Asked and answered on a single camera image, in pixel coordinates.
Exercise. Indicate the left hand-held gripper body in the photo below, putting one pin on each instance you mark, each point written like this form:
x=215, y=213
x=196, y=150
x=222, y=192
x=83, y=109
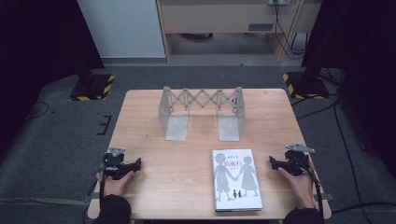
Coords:
x=112, y=161

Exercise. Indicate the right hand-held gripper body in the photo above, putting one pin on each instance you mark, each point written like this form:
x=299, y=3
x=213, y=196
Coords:
x=296, y=161

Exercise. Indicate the white book with grey figures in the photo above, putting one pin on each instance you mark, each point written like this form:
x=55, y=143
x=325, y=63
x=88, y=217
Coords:
x=236, y=180

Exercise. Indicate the expandable metal book rack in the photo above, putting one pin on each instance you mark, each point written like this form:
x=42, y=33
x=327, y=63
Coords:
x=202, y=102

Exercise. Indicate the person's left hand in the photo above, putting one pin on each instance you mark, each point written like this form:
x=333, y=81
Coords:
x=114, y=186

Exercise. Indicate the person's right hand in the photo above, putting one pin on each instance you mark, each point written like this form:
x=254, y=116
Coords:
x=298, y=186

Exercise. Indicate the grey tape strip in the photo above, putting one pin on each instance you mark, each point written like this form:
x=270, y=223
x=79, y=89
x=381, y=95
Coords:
x=93, y=196
x=325, y=196

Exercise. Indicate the black stand base striped edge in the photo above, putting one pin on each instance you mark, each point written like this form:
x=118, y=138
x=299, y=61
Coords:
x=93, y=88
x=306, y=87

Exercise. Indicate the black curtain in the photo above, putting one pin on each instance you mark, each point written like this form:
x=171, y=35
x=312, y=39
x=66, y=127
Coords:
x=367, y=62

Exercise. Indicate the white panel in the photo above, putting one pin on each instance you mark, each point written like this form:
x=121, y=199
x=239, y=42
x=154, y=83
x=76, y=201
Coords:
x=121, y=28

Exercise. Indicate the light wooden desk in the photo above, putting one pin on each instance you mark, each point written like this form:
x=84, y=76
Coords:
x=218, y=17

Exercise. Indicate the white power strip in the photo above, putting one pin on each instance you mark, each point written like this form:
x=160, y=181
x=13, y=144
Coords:
x=278, y=2

